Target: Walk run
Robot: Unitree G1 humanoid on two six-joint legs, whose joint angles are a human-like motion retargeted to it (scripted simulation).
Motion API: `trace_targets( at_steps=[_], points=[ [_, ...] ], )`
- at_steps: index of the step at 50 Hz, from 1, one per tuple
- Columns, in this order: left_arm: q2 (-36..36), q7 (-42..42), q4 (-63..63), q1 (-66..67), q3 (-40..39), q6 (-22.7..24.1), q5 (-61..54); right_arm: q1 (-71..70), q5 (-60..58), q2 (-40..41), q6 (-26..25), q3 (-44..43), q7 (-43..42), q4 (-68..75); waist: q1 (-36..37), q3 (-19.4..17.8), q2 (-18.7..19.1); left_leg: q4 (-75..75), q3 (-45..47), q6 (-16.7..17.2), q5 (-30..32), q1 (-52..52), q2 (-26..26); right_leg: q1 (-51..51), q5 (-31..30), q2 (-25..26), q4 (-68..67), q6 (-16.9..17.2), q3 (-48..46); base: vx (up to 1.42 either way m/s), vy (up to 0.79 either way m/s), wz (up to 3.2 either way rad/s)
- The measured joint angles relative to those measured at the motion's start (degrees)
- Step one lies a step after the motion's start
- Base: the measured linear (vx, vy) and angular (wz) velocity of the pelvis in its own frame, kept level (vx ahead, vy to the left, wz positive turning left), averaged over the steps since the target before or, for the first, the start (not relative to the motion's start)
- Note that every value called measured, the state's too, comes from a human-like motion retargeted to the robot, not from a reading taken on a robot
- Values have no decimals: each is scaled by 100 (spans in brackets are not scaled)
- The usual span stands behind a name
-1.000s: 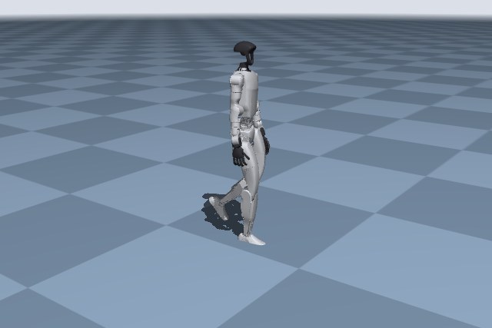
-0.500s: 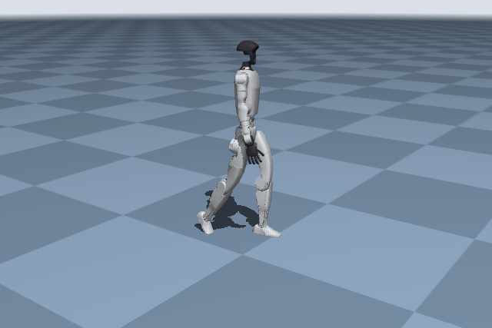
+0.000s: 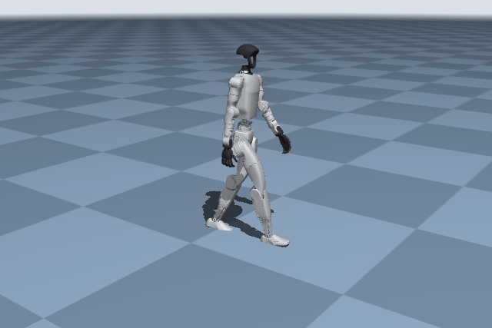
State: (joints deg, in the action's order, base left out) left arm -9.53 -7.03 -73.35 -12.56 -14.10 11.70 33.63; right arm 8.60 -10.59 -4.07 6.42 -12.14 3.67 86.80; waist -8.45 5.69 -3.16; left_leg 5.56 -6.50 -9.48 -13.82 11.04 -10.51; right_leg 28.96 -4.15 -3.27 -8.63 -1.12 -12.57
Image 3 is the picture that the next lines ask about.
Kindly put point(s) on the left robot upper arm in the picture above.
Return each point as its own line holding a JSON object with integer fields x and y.
{"x": 262, "y": 105}

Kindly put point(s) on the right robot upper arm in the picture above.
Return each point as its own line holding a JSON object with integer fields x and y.
{"x": 235, "y": 85}

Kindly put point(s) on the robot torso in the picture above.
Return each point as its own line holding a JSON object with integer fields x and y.
{"x": 247, "y": 105}

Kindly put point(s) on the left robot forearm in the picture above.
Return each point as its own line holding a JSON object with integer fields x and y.
{"x": 272, "y": 124}

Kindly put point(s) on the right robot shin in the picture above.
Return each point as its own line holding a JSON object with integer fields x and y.
{"x": 263, "y": 210}

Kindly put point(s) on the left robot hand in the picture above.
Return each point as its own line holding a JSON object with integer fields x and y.
{"x": 284, "y": 140}

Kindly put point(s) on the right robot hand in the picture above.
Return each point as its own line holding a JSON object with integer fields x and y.
{"x": 227, "y": 154}

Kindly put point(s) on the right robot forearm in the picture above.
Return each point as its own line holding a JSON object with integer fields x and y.
{"x": 228, "y": 126}

